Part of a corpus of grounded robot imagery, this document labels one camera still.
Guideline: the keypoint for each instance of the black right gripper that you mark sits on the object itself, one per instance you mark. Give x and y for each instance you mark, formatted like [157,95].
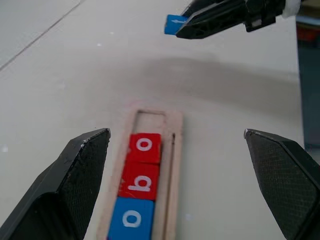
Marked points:
[265,11]

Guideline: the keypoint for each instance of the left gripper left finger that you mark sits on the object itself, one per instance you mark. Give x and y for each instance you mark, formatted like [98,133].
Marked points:
[62,187]

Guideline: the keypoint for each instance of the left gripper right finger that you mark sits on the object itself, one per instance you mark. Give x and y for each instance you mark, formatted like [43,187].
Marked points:
[287,180]

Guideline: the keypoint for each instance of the blue letter tile i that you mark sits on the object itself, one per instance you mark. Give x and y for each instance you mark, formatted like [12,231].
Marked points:
[172,25]

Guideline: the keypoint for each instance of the red letter tile b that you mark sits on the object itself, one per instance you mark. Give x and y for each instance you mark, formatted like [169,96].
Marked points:
[130,175]

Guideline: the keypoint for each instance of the red letter tile o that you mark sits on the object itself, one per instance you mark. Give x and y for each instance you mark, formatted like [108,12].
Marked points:
[151,156]

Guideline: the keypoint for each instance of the blue letter tile o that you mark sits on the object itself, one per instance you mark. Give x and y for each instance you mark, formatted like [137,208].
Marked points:
[146,225]

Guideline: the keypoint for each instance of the wooden letter tray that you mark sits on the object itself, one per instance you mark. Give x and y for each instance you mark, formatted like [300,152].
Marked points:
[177,175]

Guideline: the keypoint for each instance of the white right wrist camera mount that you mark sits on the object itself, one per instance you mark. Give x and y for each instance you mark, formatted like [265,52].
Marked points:
[291,8]

